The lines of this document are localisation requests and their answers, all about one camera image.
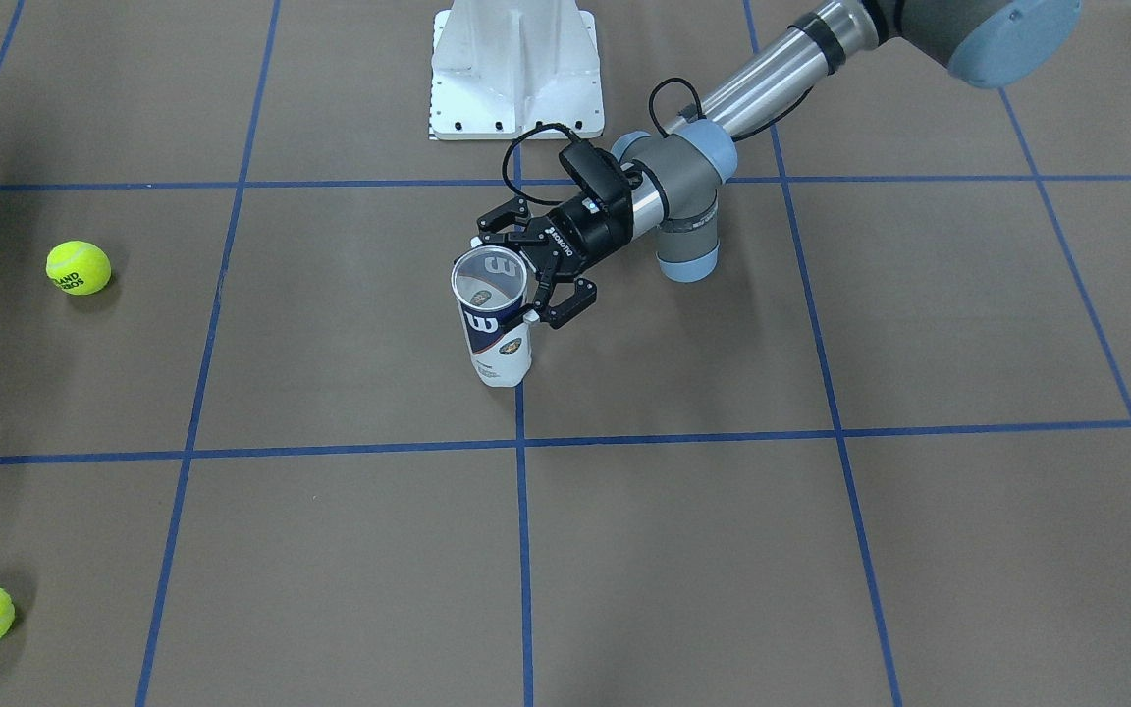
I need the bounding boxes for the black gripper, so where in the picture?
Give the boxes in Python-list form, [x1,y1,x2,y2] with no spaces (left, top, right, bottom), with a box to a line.
[477,188,640,328]

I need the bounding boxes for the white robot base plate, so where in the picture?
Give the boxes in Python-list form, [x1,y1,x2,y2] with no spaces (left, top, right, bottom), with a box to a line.
[428,1,606,140]

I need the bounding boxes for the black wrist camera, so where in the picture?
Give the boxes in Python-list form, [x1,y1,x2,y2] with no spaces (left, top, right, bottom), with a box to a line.
[558,139,631,212]

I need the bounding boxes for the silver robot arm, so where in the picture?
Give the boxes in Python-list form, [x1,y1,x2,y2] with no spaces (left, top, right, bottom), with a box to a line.
[459,1,1081,335]

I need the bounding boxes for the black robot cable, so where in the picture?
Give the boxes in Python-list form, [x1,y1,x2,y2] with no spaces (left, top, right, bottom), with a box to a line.
[502,77,714,197]

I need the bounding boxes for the yellow tennis ball Roland Garros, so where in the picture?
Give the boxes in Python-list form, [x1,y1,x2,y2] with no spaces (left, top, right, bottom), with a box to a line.
[45,241,113,296]

